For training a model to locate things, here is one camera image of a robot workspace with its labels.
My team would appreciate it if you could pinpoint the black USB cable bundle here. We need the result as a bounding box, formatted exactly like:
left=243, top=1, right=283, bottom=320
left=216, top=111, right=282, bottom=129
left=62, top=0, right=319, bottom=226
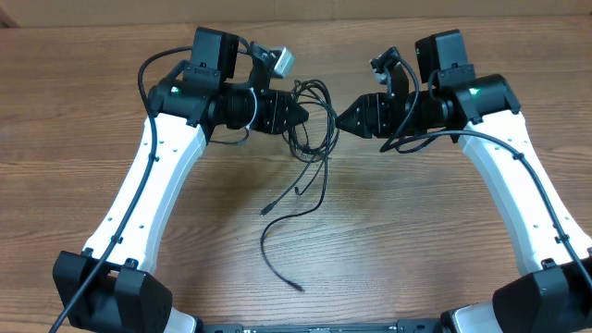
left=258, top=78, right=341, bottom=293

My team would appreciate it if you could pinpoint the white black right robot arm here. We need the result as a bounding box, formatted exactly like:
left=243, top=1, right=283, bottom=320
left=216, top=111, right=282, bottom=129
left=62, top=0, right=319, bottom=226
left=336, top=30, right=591, bottom=332

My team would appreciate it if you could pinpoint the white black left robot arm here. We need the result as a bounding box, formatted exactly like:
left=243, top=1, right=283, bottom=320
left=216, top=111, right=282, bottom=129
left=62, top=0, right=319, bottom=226
left=53, top=27, right=309, bottom=332

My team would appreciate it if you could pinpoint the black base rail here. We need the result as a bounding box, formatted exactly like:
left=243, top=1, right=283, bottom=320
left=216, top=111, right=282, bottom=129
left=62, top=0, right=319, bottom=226
left=196, top=318, right=451, bottom=333

